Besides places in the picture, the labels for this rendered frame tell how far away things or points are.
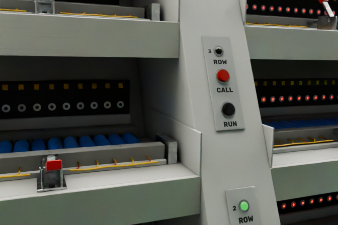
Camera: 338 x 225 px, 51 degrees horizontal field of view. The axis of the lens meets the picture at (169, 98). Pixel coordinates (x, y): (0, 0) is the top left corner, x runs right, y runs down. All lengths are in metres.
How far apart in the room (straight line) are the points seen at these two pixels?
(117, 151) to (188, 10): 0.20
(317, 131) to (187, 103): 0.25
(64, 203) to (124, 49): 0.19
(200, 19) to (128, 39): 0.10
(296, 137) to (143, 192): 0.28
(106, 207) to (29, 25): 0.21
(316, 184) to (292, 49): 0.19
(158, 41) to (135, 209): 0.20
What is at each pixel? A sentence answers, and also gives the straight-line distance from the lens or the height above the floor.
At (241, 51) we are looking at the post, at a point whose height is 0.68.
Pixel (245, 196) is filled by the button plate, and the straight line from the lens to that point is 0.43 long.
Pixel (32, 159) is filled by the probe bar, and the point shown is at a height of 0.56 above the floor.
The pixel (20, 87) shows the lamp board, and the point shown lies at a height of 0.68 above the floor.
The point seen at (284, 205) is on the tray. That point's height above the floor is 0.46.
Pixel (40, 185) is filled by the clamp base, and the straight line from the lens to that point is 0.39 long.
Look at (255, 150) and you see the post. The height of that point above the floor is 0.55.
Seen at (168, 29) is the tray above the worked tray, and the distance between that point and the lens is 0.45.
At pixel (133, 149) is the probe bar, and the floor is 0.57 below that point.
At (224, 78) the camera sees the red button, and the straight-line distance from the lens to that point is 0.44.
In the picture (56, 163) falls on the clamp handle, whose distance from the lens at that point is 0.31.
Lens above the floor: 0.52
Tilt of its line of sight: 14 degrees up
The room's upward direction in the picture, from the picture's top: 7 degrees counter-clockwise
